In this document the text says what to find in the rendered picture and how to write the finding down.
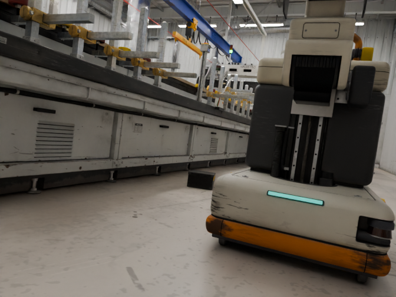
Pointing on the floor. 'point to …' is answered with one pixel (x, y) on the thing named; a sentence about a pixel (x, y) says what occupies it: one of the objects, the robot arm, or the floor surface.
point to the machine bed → (98, 132)
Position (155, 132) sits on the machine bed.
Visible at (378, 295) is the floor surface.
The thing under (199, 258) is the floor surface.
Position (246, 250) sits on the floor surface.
